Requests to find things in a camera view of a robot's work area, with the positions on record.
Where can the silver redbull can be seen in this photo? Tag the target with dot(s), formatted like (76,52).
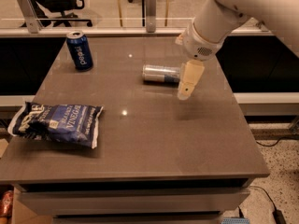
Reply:
(157,73)

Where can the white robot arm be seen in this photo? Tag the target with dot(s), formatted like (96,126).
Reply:
(216,19)

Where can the grey drawer cabinet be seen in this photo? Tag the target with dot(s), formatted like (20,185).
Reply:
(136,206)

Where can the centre metal glass bracket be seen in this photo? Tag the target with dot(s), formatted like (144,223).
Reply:
(150,15)

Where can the blue pepsi can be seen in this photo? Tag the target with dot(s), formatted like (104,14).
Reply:
(78,46)

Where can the orange snack bag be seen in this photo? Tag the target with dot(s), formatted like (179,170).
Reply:
(6,204)

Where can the black office chair left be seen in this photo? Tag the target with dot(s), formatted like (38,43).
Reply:
(60,6)

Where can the blue vinegar chips bag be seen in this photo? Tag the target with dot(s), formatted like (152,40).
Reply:
(72,124)

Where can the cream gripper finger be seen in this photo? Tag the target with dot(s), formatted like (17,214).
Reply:
(190,74)

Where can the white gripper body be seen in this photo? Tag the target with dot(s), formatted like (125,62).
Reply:
(200,45)

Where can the cardboard box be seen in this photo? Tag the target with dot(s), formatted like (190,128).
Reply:
(21,214)

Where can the left metal glass bracket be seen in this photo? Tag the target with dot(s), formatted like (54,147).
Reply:
(31,20)

